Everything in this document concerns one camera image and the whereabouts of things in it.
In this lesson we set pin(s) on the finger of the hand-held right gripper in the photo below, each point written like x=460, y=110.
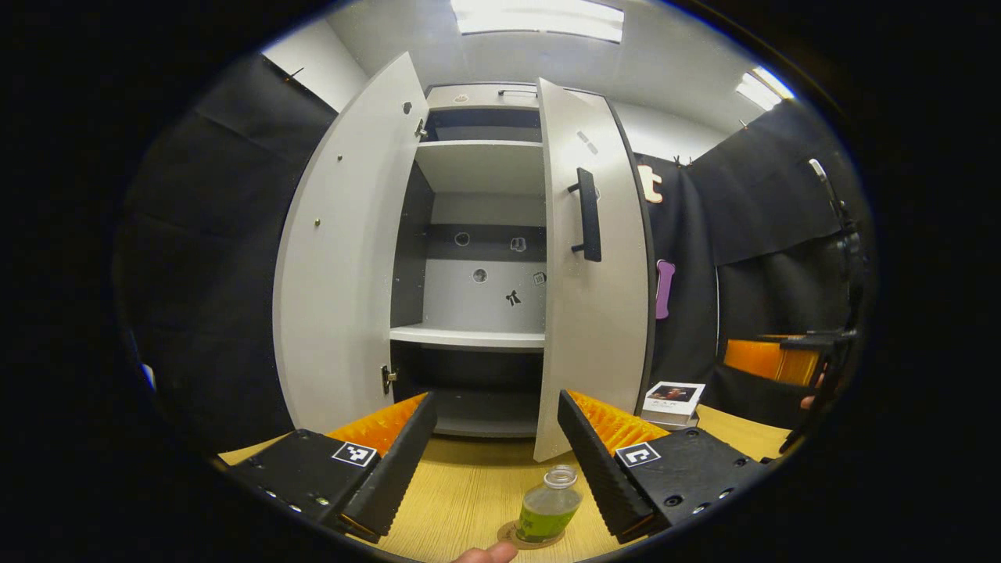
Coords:
x=762, y=360

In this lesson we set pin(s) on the round brown coaster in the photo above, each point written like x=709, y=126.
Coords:
x=508, y=538

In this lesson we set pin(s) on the ceiling light panel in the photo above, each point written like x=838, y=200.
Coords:
x=762, y=90
x=539, y=17

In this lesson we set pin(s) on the white book with dark photo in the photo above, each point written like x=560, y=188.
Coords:
x=674, y=397

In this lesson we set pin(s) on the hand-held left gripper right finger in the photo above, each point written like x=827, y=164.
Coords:
x=598, y=469

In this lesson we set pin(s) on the white cabinet shelf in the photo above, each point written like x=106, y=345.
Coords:
x=485, y=168
x=469, y=338

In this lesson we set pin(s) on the green label plastic bottle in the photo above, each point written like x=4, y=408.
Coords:
x=547, y=512

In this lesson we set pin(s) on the grey white cabinet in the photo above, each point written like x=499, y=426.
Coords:
x=485, y=305

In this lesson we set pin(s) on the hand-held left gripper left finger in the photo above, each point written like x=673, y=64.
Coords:
x=395, y=477

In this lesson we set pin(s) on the grey cabinet door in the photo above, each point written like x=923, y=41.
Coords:
x=344, y=274
x=602, y=328

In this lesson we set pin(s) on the black backdrop cloth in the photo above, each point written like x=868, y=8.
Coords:
x=211, y=258

